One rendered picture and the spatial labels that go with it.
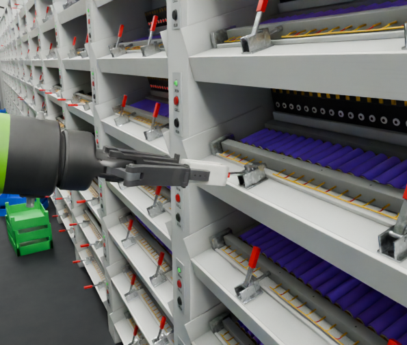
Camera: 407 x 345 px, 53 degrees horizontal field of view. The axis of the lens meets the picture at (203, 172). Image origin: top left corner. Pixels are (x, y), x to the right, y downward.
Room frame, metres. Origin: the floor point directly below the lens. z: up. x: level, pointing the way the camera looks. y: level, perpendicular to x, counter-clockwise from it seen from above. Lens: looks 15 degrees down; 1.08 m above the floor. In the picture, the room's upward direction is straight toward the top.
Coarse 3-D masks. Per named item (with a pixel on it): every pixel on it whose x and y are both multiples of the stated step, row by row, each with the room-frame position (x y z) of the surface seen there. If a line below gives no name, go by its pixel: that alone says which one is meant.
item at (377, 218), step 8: (232, 160) 0.71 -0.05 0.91; (272, 176) 0.61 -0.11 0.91; (288, 184) 0.57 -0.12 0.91; (296, 184) 0.56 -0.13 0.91; (304, 192) 0.54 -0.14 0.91; (312, 192) 0.53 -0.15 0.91; (328, 200) 0.50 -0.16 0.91; (336, 200) 0.49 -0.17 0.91; (344, 208) 0.48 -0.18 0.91; (352, 208) 0.46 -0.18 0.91; (368, 216) 0.44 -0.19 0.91; (376, 216) 0.44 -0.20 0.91; (384, 224) 0.42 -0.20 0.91; (392, 224) 0.41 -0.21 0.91
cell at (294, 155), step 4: (316, 140) 0.66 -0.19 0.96; (320, 140) 0.66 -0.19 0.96; (308, 144) 0.65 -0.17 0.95; (312, 144) 0.65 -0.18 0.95; (316, 144) 0.65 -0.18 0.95; (320, 144) 0.66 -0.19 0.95; (304, 148) 0.65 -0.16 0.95; (308, 148) 0.65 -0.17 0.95; (312, 148) 0.65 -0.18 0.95; (296, 152) 0.64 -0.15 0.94; (300, 152) 0.64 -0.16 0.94; (304, 152) 0.64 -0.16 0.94; (292, 156) 0.64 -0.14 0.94; (296, 156) 0.63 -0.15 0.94
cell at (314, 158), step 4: (336, 144) 0.63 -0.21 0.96; (340, 144) 0.63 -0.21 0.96; (328, 148) 0.62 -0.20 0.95; (332, 148) 0.62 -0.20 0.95; (336, 148) 0.62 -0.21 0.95; (340, 148) 0.62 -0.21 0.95; (320, 152) 0.61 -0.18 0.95; (324, 152) 0.61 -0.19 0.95; (328, 152) 0.61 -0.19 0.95; (332, 152) 0.61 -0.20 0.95; (312, 156) 0.61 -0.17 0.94; (316, 156) 0.61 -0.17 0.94; (320, 156) 0.60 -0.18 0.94; (324, 156) 0.61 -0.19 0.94; (308, 160) 0.60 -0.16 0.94; (312, 160) 0.60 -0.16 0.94; (316, 160) 0.60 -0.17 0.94
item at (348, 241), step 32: (224, 128) 0.80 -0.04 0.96; (256, 128) 0.83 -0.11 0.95; (320, 128) 0.70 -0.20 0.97; (352, 128) 0.63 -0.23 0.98; (224, 160) 0.74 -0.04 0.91; (224, 192) 0.66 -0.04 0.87; (256, 192) 0.58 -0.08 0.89; (288, 192) 0.56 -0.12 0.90; (320, 192) 0.53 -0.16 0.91; (288, 224) 0.50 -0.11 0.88; (320, 224) 0.46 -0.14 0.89; (352, 224) 0.44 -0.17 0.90; (320, 256) 0.46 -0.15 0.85; (352, 256) 0.41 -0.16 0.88; (384, 256) 0.38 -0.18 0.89; (384, 288) 0.37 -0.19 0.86
